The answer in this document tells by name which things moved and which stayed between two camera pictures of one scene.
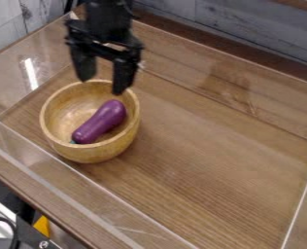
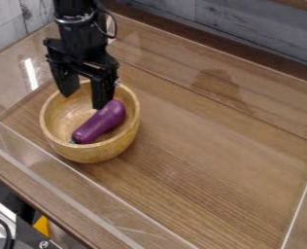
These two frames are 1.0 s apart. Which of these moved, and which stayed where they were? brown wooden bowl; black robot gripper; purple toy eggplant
Moved: black robot gripper
Stayed: purple toy eggplant; brown wooden bowl
